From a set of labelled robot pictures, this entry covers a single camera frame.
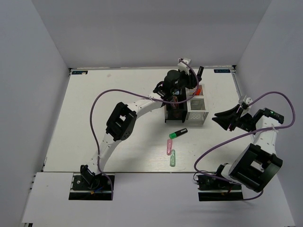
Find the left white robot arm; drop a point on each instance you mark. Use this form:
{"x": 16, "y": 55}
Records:
{"x": 121, "y": 122}

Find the white metal organizer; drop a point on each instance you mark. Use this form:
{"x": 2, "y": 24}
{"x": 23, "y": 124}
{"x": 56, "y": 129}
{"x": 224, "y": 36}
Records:
{"x": 197, "y": 109}

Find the right blue table label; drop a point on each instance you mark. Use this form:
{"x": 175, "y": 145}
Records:
{"x": 222, "y": 71}

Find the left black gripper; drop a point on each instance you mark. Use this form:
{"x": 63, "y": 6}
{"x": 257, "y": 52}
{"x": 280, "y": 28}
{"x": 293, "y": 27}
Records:
{"x": 191, "y": 79}

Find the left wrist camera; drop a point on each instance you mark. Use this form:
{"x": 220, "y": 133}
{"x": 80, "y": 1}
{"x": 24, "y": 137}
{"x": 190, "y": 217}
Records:
{"x": 184, "y": 63}

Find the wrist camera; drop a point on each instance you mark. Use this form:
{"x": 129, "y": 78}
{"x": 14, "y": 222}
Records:
{"x": 184, "y": 63}
{"x": 244, "y": 102}

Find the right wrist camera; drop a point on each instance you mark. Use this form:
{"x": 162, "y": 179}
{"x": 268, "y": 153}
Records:
{"x": 244, "y": 102}

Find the pink-capped crayon tube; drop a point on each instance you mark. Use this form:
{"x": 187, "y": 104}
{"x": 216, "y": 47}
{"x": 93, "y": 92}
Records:
{"x": 174, "y": 102}

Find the pink translucent eraser pen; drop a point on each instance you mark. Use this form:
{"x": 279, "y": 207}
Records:
{"x": 169, "y": 147}

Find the orange cap black highlighter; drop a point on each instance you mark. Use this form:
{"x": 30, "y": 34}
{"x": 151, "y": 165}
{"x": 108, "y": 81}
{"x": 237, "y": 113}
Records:
{"x": 198, "y": 91}

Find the green cap black highlighter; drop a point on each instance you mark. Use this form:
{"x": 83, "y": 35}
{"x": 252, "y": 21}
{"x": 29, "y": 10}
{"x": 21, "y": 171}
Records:
{"x": 178, "y": 133}

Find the green translucent eraser pen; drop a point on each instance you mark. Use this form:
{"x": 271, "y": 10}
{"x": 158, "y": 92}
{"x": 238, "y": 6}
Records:
{"x": 172, "y": 158}

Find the left blue table label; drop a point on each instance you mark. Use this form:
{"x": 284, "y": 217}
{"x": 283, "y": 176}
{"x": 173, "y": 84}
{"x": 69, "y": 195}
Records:
{"x": 79, "y": 72}

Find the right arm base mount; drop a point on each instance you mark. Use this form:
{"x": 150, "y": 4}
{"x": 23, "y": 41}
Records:
{"x": 211, "y": 189}

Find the black metal organizer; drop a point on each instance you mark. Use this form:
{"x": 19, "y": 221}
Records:
{"x": 173, "y": 114}

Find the blue table label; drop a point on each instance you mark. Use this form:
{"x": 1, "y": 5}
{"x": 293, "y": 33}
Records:
{"x": 79, "y": 72}
{"x": 222, "y": 71}

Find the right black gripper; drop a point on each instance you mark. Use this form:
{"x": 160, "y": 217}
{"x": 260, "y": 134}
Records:
{"x": 230, "y": 116}

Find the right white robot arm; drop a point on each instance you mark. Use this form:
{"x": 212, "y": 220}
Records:
{"x": 258, "y": 163}

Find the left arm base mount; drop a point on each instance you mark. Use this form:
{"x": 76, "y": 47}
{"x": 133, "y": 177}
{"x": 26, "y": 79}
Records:
{"x": 99, "y": 191}

